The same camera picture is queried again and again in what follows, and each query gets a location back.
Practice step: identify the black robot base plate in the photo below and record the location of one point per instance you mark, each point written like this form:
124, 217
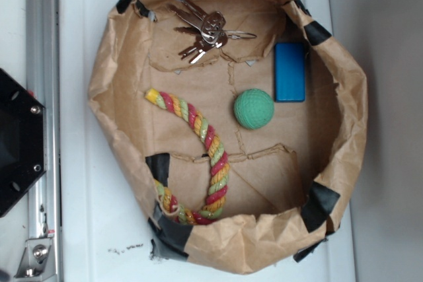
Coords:
22, 142

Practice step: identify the silver corner bracket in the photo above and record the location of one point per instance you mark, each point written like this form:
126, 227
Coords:
37, 262

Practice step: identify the brown paper bag bin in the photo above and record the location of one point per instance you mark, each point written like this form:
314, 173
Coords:
289, 182

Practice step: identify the aluminium frame rail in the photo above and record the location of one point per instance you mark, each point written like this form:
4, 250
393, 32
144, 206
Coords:
42, 78

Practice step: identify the blue rectangular block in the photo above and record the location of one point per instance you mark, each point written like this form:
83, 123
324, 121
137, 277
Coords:
289, 72

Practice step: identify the multicoloured twisted rope toy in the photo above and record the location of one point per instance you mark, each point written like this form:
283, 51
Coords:
215, 150

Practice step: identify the silver key bunch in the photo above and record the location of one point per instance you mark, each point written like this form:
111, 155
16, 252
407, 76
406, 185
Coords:
208, 28

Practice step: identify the green dimpled ball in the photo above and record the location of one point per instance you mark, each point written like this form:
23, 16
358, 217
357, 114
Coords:
253, 108

